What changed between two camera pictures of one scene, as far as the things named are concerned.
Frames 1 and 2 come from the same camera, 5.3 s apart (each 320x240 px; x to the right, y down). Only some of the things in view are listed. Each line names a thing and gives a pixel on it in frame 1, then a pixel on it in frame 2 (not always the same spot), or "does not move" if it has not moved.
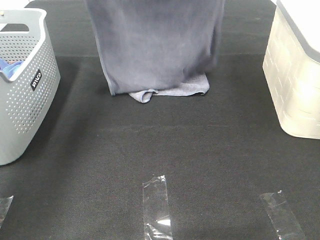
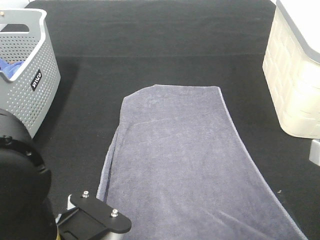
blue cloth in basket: (9, 67) does not move
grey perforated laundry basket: (26, 99) does not move
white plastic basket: (291, 66) does not move
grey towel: (165, 46) -> (177, 169)
